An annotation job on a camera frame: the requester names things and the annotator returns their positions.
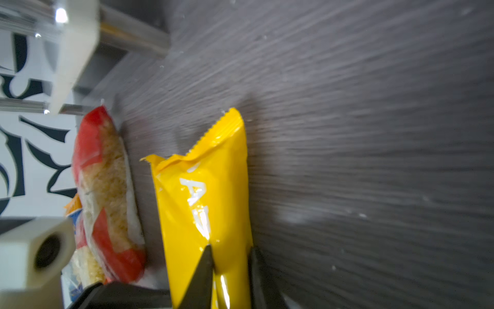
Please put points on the red macaroni bag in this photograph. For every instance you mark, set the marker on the red macaroni bag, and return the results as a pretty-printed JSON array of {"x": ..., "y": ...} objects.
[{"x": 109, "y": 215}]

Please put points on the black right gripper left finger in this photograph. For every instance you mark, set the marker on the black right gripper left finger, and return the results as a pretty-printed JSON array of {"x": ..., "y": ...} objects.
[{"x": 200, "y": 282}]

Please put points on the blue-bottom pasta bag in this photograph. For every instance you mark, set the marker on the blue-bottom pasta bag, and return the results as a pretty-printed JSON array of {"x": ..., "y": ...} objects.
[{"x": 83, "y": 269}]

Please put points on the white two-tier shelf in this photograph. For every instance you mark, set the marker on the white two-tier shelf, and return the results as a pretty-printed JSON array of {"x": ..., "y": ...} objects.
[{"x": 76, "y": 28}]

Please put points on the yellow spaghetti bag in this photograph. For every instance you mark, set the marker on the yellow spaghetti bag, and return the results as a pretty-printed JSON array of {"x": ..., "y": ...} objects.
[{"x": 203, "y": 206}]

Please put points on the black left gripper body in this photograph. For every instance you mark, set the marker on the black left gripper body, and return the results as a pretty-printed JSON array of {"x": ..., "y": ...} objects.
[{"x": 121, "y": 295}]

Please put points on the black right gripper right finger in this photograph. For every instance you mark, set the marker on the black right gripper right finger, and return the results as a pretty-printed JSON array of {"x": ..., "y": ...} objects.
[{"x": 265, "y": 293}]

